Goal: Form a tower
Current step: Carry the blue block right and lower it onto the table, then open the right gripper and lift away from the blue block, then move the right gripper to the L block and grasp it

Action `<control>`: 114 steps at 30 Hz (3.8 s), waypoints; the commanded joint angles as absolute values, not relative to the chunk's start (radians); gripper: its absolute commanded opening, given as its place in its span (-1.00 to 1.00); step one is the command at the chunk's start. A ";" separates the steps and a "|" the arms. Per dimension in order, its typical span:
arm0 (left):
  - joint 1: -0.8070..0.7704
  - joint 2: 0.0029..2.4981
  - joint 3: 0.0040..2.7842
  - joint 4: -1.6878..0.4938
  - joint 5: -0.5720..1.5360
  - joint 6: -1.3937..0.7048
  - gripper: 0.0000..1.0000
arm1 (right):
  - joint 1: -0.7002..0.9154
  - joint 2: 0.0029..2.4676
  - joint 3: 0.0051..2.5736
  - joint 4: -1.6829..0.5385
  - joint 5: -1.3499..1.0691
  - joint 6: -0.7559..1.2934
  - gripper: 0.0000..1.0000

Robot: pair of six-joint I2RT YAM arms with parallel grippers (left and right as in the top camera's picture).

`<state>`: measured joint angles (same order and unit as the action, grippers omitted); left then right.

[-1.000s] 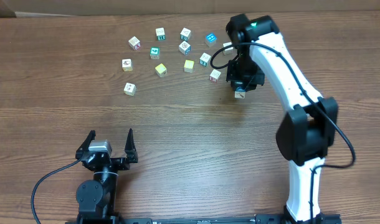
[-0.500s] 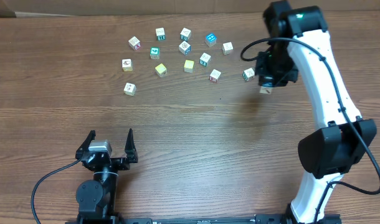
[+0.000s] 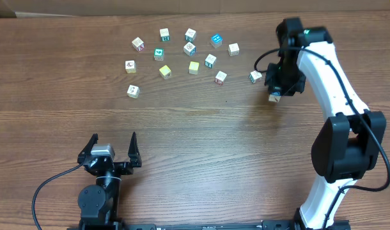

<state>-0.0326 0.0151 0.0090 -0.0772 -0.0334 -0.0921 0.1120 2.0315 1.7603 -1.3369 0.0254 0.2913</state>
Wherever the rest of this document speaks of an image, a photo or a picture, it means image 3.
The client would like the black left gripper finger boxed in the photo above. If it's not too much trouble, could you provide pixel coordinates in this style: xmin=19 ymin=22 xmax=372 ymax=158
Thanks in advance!
xmin=77 ymin=134 xmax=98 ymax=164
xmin=128 ymin=132 xmax=142 ymax=167

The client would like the wooden block green side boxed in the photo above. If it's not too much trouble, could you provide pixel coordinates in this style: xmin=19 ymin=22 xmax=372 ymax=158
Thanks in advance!
xmin=159 ymin=28 xmax=170 ymax=42
xmin=249 ymin=70 xmax=263 ymax=84

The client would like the plain wooden block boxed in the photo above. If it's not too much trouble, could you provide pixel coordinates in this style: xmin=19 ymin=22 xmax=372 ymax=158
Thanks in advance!
xmin=228 ymin=43 xmax=240 ymax=56

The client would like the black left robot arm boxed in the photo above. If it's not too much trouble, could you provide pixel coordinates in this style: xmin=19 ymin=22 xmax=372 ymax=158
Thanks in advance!
xmin=77 ymin=133 xmax=142 ymax=229

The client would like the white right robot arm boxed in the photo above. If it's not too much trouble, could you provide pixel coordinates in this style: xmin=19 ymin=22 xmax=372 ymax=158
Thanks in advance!
xmin=264 ymin=18 xmax=390 ymax=229

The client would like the wooden block orange side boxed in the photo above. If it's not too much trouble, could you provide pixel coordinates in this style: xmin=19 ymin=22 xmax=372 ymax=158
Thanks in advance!
xmin=127 ymin=85 xmax=140 ymax=98

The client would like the wooden block red side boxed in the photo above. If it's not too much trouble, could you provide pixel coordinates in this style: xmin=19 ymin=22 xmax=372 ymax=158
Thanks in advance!
xmin=214 ymin=71 xmax=227 ymax=85

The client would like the wooden block teal front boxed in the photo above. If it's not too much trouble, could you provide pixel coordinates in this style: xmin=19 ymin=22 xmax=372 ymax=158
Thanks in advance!
xmin=205 ymin=54 xmax=217 ymax=68

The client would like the wooden block blue side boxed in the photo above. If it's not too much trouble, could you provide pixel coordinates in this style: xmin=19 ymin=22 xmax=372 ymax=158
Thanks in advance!
xmin=183 ymin=42 xmax=196 ymax=56

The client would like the wooden block green four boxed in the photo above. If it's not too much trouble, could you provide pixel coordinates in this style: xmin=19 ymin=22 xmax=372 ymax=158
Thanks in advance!
xmin=154 ymin=48 xmax=164 ymax=61

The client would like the wooden block teal side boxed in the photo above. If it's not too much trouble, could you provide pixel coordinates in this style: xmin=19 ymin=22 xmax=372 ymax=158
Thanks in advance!
xmin=185 ymin=28 xmax=196 ymax=43

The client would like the wooden block red top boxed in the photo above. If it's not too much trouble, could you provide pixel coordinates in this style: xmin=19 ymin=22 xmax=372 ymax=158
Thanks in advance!
xmin=132 ymin=37 xmax=144 ymax=52

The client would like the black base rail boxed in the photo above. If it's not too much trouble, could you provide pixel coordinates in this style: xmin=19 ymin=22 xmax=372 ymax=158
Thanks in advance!
xmin=66 ymin=218 xmax=352 ymax=230

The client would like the cardboard wall panel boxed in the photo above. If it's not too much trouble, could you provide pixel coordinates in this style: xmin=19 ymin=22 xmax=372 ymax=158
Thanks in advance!
xmin=0 ymin=0 xmax=390 ymax=18

